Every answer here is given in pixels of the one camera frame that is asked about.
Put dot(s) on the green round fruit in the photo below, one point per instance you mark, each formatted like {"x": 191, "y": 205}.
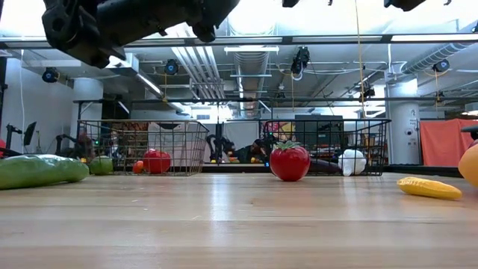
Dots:
{"x": 101, "y": 166}

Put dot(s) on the green cucumber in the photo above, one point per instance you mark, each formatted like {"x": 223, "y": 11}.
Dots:
{"x": 37, "y": 172}

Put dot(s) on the small red cherry tomato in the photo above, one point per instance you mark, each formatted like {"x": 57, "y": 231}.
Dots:
{"x": 138, "y": 167}

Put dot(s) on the red tomato green calyx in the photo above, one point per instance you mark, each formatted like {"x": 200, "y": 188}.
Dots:
{"x": 157, "y": 161}
{"x": 289, "y": 162}

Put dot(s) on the purple eggplant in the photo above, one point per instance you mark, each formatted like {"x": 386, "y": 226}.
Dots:
{"x": 325, "y": 166}

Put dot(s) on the white garlic bulb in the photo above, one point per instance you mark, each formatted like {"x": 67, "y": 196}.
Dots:
{"x": 351, "y": 162}

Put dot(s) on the small yellow corn cob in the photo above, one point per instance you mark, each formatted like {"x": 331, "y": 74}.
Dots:
{"x": 429, "y": 188}

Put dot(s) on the orange yellow fruit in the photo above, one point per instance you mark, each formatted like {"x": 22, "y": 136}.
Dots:
{"x": 470, "y": 166}

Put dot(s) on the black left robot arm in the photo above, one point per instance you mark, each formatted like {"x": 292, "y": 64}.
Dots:
{"x": 157, "y": 15}

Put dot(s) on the black background robot arm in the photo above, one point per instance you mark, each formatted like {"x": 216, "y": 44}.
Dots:
{"x": 220, "y": 147}

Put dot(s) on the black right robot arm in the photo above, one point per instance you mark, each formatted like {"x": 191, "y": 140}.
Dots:
{"x": 405, "y": 4}

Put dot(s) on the white round column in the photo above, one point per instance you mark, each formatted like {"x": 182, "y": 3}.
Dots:
{"x": 87, "y": 108}
{"x": 403, "y": 112}

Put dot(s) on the black tilted monitor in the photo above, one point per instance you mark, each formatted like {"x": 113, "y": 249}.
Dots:
{"x": 30, "y": 133}

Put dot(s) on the long ceiling light fixture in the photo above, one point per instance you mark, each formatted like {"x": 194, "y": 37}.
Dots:
{"x": 251, "y": 49}

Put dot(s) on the black overhead crossbar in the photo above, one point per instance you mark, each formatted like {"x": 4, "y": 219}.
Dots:
{"x": 287, "y": 39}

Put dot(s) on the orange fabric screen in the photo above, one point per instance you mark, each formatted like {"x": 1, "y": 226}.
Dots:
{"x": 444, "y": 143}

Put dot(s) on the black ceiling camera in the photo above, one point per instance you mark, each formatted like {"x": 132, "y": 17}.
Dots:
{"x": 367, "y": 93}
{"x": 300, "y": 60}
{"x": 50, "y": 75}
{"x": 171, "y": 67}
{"x": 441, "y": 65}

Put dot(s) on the silver ceiling duct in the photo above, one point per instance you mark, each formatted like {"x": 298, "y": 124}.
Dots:
{"x": 250, "y": 74}
{"x": 433, "y": 56}

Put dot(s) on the long black horizontal rail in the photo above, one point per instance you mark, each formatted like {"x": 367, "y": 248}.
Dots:
{"x": 336, "y": 99}

